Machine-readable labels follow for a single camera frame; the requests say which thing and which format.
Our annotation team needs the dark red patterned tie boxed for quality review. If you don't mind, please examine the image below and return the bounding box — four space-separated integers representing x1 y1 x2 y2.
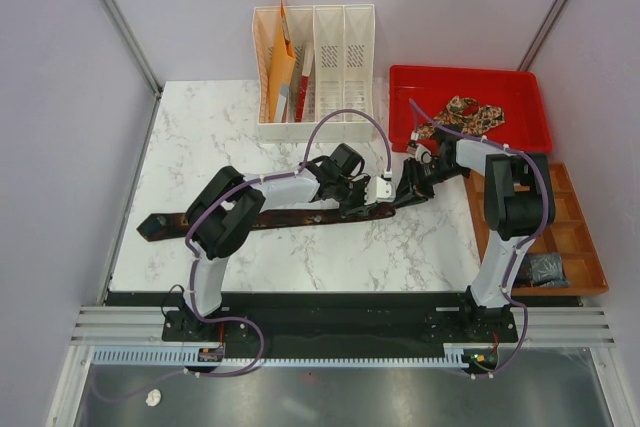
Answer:
136 203 396 242

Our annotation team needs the grey folder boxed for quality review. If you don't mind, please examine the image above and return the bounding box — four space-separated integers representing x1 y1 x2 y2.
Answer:
274 83 289 123

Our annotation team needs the brown compartment tray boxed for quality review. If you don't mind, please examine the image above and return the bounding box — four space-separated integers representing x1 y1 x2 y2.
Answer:
464 161 611 297

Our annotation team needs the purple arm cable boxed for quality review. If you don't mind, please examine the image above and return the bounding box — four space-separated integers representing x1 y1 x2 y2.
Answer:
184 109 393 321
408 98 551 308

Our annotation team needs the white file organizer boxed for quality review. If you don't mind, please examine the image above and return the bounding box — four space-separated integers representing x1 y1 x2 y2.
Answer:
252 4 375 144

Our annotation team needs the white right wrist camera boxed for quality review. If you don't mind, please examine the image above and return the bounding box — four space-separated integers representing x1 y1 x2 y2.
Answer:
407 140 432 164

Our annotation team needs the blue-grey rolled tie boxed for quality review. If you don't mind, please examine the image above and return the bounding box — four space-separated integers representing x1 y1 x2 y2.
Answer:
523 253 570 288

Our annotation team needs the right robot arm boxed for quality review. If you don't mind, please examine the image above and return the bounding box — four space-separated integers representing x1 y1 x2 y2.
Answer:
394 134 555 341

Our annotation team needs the white cable duct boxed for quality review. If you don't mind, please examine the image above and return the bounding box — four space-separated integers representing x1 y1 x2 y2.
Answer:
91 344 484 368

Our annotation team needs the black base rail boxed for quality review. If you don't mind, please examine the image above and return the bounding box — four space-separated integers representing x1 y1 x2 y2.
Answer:
162 293 518 358

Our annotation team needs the orange envelope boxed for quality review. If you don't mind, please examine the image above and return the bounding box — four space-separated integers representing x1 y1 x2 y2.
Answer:
268 2 296 123

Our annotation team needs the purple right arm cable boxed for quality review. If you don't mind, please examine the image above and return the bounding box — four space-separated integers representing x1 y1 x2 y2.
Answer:
408 98 551 308

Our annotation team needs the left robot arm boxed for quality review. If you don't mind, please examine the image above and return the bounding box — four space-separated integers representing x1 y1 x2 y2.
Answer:
184 144 382 340

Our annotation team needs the crumpled white paper ball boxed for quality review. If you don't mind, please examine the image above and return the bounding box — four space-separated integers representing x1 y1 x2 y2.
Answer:
145 389 162 407

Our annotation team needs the red plastic bin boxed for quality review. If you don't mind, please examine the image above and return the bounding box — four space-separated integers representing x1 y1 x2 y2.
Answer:
388 65 553 154

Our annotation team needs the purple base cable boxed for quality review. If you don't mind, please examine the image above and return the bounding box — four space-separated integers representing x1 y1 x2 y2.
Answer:
89 315 266 404

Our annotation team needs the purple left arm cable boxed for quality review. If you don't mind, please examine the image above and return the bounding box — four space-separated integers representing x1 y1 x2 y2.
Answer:
184 109 393 321

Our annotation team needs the red white booklet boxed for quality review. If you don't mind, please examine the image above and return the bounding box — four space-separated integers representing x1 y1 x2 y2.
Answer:
294 42 314 123

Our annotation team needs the floral cream patterned tie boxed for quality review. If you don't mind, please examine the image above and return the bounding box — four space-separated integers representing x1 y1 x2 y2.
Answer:
410 96 505 142

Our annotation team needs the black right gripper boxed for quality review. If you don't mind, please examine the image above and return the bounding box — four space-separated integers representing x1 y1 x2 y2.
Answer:
393 157 469 209

